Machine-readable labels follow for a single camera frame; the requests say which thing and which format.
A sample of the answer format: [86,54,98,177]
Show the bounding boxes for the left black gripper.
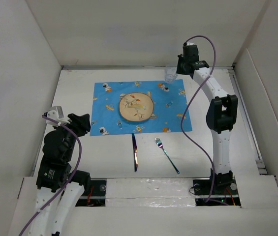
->
[53,113,90,160]

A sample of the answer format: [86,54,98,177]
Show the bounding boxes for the clear plastic cup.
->
[164,64,178,83]

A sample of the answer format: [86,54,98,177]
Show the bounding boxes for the blue space-print cloth placemat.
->
[91,79,192,136]

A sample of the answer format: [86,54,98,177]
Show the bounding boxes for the beige ceramic plate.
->
[119,92,154,122]

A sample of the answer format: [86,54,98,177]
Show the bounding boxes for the iridescent table knife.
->
[131,133,138,172]

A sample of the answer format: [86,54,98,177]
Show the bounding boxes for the iridescent fork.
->
[155,137,180,174]

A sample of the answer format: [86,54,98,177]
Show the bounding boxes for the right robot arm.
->
[177,43,238,194]

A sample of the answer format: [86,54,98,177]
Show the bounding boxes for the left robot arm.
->
[24,110,91,236]

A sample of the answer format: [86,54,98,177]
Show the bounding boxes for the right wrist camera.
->
[183,42,195,47]

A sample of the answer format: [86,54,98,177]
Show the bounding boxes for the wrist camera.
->
[42,106,66,127]
[183,42,195,47]

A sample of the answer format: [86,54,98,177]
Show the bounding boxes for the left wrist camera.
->
[42,106,66,127]

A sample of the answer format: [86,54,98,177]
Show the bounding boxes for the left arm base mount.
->
[75,178,107,207]

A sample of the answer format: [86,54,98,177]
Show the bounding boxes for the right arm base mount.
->
[189,178,241,207]

